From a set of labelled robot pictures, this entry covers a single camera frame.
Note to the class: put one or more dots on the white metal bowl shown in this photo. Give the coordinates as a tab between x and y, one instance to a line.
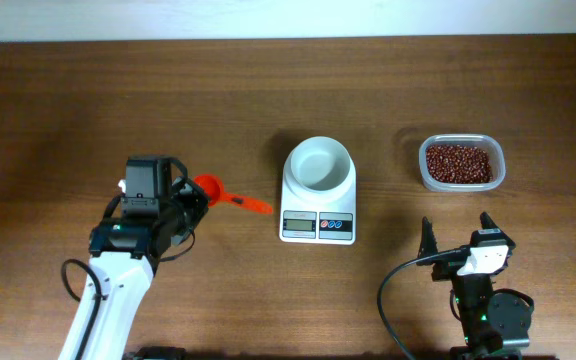
320	164

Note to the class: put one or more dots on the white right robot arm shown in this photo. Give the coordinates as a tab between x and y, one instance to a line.
495	323

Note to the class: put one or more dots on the clear plastic bean container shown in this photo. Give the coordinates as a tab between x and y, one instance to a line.
484	142

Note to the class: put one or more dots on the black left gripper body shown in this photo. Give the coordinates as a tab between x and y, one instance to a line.
184	208

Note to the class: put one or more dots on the orange plastic measuring scoop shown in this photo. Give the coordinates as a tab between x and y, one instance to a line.
214	188

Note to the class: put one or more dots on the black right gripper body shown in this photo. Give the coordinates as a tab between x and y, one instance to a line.
454	265

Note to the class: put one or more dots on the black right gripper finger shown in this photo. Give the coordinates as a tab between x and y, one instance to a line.
487	224
428	244

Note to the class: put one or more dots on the red adzuki beans in container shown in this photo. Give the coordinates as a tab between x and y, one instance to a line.
458	164

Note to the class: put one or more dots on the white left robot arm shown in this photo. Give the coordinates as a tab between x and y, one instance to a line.
120	269

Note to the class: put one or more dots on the white digital kitchen scale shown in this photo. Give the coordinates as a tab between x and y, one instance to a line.
325	218

